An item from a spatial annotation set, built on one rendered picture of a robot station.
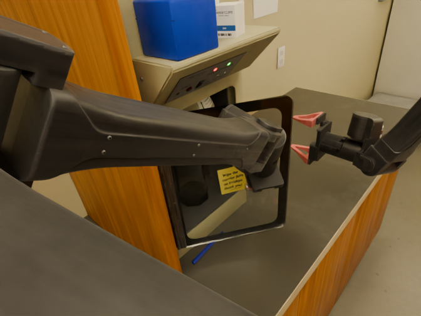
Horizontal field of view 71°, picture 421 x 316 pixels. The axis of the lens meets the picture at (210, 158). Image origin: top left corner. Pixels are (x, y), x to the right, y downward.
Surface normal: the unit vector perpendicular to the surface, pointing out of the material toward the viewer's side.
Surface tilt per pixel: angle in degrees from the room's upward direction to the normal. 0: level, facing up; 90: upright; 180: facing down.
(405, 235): 0
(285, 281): 0
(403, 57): 90
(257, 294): 0
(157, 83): 90
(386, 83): 90
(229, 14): 90
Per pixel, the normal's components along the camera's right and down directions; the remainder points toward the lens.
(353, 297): -0.09, -0.83
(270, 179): 0.00, -0.53
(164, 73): -0.68, 0.45
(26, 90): -0.57, -0.01
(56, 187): 0.73, 0.32
